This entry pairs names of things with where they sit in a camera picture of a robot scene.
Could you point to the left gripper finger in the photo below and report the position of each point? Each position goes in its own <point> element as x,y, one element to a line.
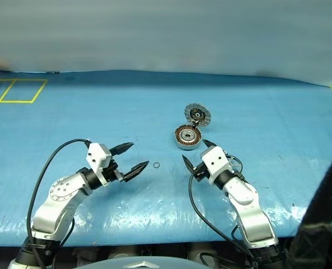
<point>122,148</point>
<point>136,170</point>

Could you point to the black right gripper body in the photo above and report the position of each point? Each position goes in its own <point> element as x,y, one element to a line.
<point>201,172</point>

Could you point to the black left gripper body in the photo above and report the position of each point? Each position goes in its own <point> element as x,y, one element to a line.
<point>112,173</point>

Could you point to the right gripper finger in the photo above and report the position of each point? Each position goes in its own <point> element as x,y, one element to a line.
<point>211,144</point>
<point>189,166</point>

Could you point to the silver motor housing with windings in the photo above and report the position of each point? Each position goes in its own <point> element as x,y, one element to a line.
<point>187,145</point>

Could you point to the round finned motor end cover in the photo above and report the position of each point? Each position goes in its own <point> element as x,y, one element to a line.
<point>198,114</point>

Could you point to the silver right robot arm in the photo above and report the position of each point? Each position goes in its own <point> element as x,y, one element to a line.
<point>253,215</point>

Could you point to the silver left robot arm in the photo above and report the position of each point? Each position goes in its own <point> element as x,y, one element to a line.
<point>59,196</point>

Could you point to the blue table cover sheet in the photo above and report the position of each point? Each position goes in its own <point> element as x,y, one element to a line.
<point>126,112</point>

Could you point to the grey rounded shape under table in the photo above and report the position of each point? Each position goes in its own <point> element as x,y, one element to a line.
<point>199,250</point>
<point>122,252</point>

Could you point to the grey robot chest with emblem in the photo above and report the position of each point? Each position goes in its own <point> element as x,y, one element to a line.
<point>140,266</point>

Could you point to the yellow tape square outline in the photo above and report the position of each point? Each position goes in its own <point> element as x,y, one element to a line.
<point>39,91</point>

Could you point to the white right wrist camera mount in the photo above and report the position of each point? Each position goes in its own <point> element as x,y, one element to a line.
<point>215,162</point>

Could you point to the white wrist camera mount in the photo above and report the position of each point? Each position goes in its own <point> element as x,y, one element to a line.
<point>97,157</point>
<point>215,162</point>

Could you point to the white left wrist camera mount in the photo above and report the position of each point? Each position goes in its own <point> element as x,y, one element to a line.
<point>97,157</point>

